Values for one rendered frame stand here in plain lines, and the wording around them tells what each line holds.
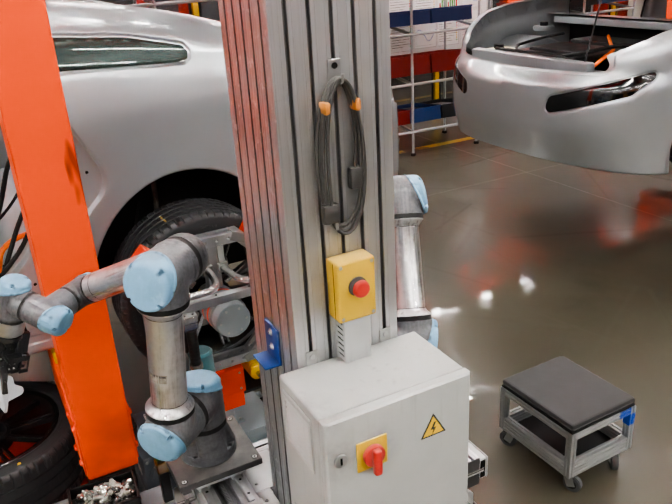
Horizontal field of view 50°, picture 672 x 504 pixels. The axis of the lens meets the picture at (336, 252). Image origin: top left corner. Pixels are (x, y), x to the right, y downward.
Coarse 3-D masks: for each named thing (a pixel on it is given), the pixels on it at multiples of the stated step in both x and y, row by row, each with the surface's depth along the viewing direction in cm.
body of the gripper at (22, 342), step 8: (24, 336) 182; (8, 344) 181; (16, 344) 183; (24, 344) 184; (0, 352) 180; (8, 352) 182; (16, 352) 183; (24, 352) 185; (0, 360) 179; (8, 360) 180; (16, 360) 182; (24, 360) 184; (8, 368) 183; (16, 368) 185; (24, 368) 185
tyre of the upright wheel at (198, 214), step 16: (160, 208) 271; (176, 208) 267; (192, 208) 266; (208, 208) 265; (224, 208) 269; (144, 224) 265; (160, 224) 258; (176, 224) 255; (192, 224) 257; (208, 224) 260; (224, 224) 263; (240, 224) 266; (128, 240) 266; (144, 240) 257; (160, 240) 253; (128, 256) 258; (128, 304) 255; (128, 320) 257; (144, 336) 262; (144, 352) 264
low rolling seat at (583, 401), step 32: (512, 384) 296; (544, 384) 294; (576, 384) 293; (608, 384) 291; (512, 416) 308; (544, 416) 281; (576, 416) 273; (608, 416) 277; (544, 448) 285; (576, 448) 273; (608, 448) 284; (576, 480) 280
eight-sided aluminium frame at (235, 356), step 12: (228, 228) 259; (204, 240) 252; (216, 240) 259; (228, 240) 257; (240, 240) 259; (144, 324) 256; (252, 336) 280; (240, 348) 279; (252, 348) 277; (216, 360) 272; (228, 360) 273; (240, 360) 276
